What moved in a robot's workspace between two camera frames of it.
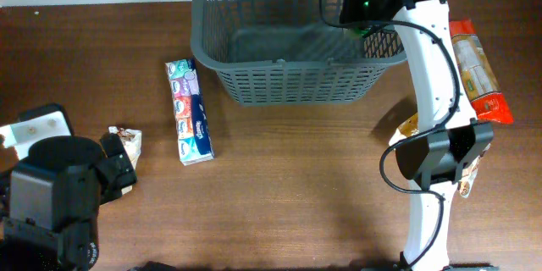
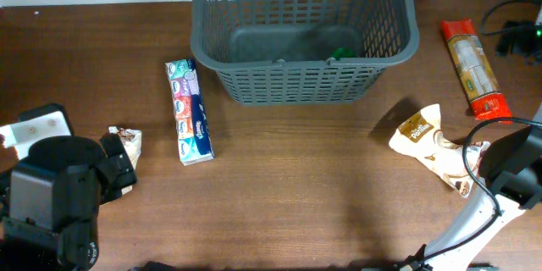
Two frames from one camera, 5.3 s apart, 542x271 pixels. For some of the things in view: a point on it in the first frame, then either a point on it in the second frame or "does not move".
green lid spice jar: x=361 y=31 → x=343 y=52
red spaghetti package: x=486 y=99 does not move
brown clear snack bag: x=132 y=140 does not move
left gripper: x=125 y=177 does not move
